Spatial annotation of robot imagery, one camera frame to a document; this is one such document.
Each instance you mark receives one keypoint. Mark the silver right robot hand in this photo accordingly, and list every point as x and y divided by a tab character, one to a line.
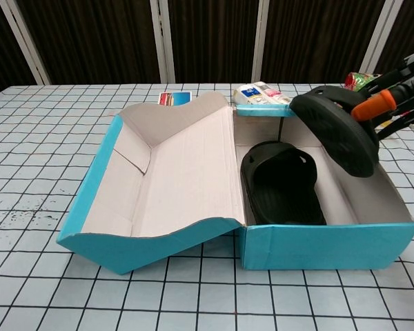
407	96

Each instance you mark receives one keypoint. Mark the black rubber slipper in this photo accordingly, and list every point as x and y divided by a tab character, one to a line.
283	186
334	138

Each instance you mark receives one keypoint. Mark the light blue cardboard shoe box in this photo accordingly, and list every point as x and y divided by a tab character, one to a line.
193	179

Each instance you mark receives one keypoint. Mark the green chip can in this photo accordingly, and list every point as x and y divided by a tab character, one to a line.
357	81

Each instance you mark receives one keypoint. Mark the white printed snack package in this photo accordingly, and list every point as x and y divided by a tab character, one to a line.
258	93

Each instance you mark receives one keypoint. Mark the blue and red postcard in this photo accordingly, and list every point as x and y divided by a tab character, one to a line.
175	97

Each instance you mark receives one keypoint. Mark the light blue checked tablecloth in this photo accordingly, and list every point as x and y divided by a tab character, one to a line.
55	172

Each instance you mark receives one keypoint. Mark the black folding screen white frame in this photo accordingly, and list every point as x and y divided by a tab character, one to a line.
210	34

